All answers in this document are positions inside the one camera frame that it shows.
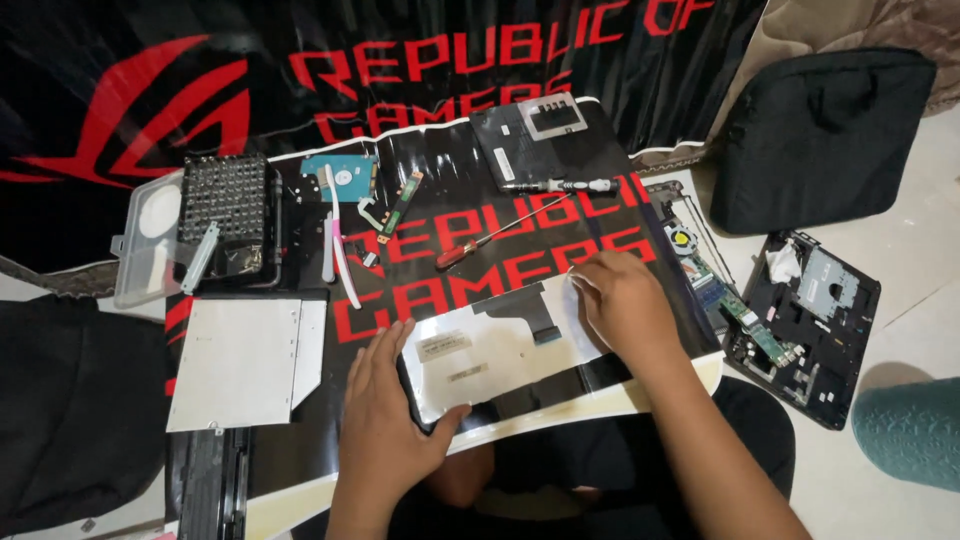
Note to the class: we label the person's right hand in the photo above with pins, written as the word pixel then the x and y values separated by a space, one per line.
pixel 630 307

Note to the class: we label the laptop motherboard with fan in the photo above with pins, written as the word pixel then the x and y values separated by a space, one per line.
pixel 712 289

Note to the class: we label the short white plastic pry tool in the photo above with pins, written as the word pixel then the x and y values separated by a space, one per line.
pixel 328 251

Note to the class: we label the black silver precision screwdriver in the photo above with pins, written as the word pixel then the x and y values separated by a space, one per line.
pixel 562 186

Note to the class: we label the crumpled white tissue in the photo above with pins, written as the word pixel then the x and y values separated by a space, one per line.
pixel 784 262

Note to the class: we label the white pink toothbrush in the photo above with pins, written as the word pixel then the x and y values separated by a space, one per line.
pixel 341 240

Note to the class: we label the black laptop battery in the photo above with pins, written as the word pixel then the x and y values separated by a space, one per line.
pixel 214 487

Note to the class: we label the blue laptop hard drive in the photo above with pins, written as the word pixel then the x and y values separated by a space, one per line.
pixel 351 177

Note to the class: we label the glossy black poster red print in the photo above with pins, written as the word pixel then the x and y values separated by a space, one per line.
pixel 480 225

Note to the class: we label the black laptop bottom cover panel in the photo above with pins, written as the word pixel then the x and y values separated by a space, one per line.
pixel 525 150

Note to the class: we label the silver optical disc drive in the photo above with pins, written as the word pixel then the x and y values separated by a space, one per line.
pixel 240 364

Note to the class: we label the silver-backed laptop keyboard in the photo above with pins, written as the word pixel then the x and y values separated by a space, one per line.
pixel 495 360

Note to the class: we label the large black banner red logo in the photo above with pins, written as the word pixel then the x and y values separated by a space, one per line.
pixel 150 97

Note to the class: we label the person's left hand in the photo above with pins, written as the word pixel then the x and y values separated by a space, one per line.
pixel 382 427

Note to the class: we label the black laptop base chassis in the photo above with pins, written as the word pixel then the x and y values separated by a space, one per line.
pixel 817 337

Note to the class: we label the teal fuzzy cushion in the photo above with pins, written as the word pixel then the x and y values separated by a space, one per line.
pixel 911 435

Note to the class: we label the small black laptop part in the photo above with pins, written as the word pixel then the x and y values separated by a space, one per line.
pixel 366 255

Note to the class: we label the person's right fingers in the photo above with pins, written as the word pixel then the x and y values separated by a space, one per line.
pixel 592 281

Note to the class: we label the black screwdriver bit set case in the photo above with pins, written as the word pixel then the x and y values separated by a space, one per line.
pixel 225 199

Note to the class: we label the black laptop bag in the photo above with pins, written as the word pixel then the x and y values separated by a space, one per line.
pixel 817 142

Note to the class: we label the person's black shorts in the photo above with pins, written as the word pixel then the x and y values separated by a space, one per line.
pixel 600 472

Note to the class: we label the silver metal drive bracket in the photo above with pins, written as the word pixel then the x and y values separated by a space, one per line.
pixel 199 259

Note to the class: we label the narrow green circuit board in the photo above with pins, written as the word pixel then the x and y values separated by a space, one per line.
pixel 400 206

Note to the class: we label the clear plastic case lid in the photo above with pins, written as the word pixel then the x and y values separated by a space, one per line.
pixel 146 240

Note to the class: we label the brown blanket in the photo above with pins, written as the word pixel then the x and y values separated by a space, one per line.
pixel 840 30

